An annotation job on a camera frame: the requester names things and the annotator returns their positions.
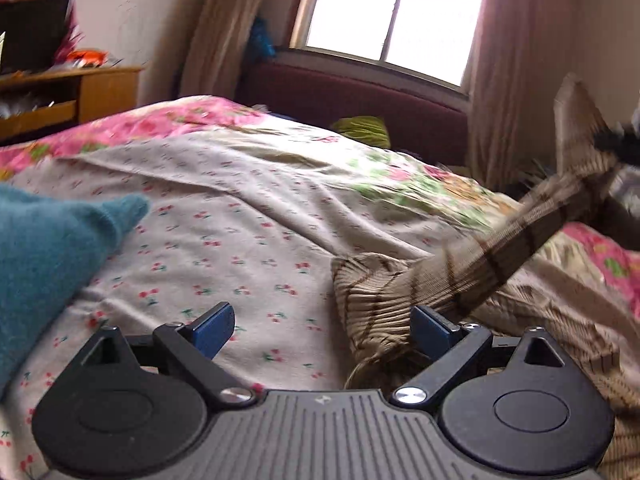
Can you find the green cloth bundle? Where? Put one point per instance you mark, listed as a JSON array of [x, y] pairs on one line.
[[362, 130]]

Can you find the blue cloth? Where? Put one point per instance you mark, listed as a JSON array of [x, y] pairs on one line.
[[260, 40]]

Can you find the beige striped ribbed sweater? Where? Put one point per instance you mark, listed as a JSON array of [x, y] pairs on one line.
[[500, 255]]

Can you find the beige curtain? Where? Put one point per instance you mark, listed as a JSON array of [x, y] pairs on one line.
[[520, 60], [225, 25]]

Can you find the wooden side cabinet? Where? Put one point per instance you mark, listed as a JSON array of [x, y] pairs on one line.
[[105, 90]]

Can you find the pink floral quilt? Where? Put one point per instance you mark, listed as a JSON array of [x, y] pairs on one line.
[[175, 115]]

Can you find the maroon window bench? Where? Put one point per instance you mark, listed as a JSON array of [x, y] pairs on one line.
[[350, 95]]

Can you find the orange snack packet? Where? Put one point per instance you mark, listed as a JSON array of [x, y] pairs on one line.
[[87, 57]]

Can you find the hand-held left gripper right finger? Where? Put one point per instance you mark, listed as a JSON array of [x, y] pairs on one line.
[[429, 332]]

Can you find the window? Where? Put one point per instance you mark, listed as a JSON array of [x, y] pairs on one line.
[[390, 10]]

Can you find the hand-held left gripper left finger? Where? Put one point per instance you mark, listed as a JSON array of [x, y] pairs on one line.
[[216, 331]]

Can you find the teal knitted sweater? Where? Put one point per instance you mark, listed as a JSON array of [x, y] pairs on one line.
[[50, 260]]

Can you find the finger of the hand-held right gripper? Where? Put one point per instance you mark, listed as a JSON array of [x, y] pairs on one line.
[[614, 145]]

